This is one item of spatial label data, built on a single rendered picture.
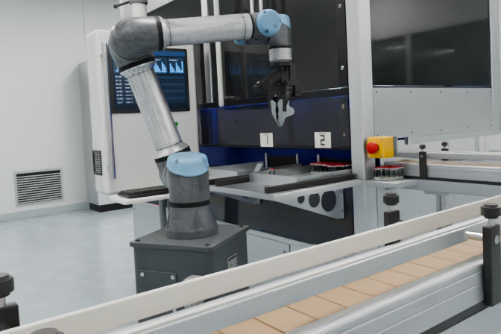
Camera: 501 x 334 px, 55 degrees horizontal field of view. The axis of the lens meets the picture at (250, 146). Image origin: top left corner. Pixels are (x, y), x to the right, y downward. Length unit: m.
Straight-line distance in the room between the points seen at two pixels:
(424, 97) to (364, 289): 1.55
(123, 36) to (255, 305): 1.07
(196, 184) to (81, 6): 6.02
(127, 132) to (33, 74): 4.66
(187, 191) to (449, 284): 0.90
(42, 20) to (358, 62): 5.71
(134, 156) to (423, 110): 1.29
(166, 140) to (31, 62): 5.50
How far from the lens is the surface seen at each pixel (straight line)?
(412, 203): 1.96
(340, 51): 1.79
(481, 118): 2.40
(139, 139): 2.31
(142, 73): 1.47
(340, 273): 0.46
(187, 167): 1.33
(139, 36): 1.35
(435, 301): 0.54
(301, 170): 1.94
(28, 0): 7.04
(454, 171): 1.65
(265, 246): 2.20
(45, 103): 6.87
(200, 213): 1.35
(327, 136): 1.82
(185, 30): 1.38
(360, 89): 1.71
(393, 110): 1.85
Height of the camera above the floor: 1.11
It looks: 3 degrees down
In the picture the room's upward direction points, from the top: 3 degrees counter-clockwise
